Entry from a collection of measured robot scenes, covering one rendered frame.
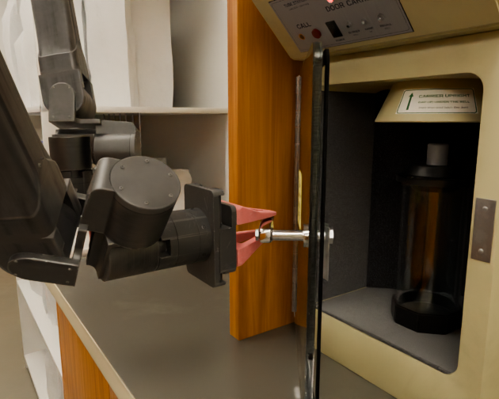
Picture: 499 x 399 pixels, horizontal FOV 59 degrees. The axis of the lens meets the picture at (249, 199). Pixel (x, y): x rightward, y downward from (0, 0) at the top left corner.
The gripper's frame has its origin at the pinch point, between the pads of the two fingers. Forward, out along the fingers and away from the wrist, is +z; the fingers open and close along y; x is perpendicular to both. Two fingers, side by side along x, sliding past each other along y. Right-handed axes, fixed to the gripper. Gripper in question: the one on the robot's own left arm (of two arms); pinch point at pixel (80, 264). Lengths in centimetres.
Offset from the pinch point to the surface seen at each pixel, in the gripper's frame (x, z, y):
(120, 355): -1.8, 16.1, 4.7
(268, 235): -33.0, -9.8, 11.2
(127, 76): 81, -36, 38
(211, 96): 88, -31, 75
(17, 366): 184, 109, 5
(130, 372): -7.4, 16.2, 4.2
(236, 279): -8.1, 5.4, 23.4
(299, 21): -20.7, -34.5, 26.1
